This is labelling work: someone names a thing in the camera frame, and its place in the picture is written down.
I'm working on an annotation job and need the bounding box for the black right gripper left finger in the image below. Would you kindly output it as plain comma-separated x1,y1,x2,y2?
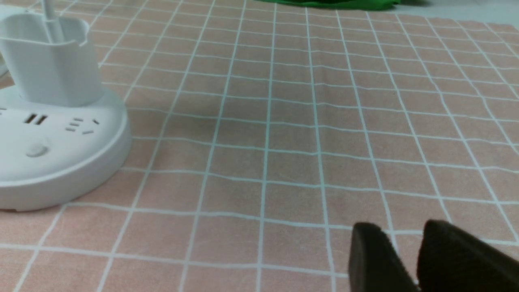
348,222,419,292

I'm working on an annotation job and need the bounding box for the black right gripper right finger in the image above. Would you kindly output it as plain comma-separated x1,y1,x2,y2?
416,220,519,292

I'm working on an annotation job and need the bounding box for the white desk lamp base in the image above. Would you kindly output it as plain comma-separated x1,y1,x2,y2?
0,0,132,211

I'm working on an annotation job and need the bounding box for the pink grid tablecloth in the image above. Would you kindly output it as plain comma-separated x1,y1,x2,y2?
1,0,519,292

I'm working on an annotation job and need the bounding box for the green cloth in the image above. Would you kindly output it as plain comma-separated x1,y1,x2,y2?
265,0,402,11

